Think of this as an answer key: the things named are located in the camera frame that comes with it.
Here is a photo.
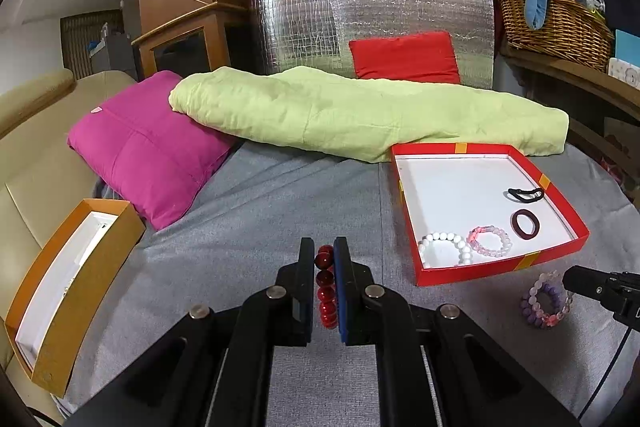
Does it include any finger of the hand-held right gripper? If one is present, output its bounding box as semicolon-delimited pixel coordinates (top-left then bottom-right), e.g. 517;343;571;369
562;266;623;304

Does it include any silver foil board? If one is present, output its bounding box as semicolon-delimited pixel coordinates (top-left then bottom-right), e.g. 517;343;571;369
248;0;497;90

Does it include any grey bed sheet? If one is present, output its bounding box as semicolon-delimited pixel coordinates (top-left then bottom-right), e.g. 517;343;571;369
55;139;640;427

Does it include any black hair tie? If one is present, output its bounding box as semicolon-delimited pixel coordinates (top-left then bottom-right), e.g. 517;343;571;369
507;187;546;204

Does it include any dark red hair tie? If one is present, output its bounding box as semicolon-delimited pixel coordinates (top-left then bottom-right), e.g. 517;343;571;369
510;209;542;240

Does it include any red bead bracelet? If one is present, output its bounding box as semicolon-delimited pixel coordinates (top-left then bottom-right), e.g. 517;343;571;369
314;245;341;331

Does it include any light blue card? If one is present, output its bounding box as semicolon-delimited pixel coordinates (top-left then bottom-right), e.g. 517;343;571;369
614;29;640;64

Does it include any magenta pillow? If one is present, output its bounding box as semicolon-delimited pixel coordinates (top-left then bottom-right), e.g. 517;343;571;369
66;71;236;231

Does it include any black cable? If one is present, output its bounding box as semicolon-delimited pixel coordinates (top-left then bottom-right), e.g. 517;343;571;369
577;329;635;418

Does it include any light green blanket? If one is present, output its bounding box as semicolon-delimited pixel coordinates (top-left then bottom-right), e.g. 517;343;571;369
168;67;571;164

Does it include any white dotted card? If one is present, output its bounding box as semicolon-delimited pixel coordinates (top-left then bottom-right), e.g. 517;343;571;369
606;57;640;85

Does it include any beige sofa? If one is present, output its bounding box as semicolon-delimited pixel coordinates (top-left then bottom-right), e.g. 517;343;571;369
0;68;138;425

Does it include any orange box with white inside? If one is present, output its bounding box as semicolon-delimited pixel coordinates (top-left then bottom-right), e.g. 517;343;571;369
4;198;147;399

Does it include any red box with white inside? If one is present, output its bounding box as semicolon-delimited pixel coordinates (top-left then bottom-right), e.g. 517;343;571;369
390;142;591;288

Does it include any wicker basket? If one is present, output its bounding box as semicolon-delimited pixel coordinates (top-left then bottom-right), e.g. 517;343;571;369
495;0;616;72

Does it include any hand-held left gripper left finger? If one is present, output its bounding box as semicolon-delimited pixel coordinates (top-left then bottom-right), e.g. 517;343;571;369
65;238;315;427

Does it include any purple bead bracelet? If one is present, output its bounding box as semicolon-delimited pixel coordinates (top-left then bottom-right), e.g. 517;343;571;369
520;271;576;329

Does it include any wooden shelf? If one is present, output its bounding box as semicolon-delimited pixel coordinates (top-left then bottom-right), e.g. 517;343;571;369
500;44;640;188

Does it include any white bead bracelet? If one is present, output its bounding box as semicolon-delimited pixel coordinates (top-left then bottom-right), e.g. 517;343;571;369
418;232;474;267

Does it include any small red cushion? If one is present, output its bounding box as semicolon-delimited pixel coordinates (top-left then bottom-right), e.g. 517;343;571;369
348;31;462;84

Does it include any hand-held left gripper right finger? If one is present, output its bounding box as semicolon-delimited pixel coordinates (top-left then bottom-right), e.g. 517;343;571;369
334;237;581;427

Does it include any pink bead bracelet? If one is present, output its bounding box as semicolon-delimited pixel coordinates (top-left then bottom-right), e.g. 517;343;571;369
466;224;514;258

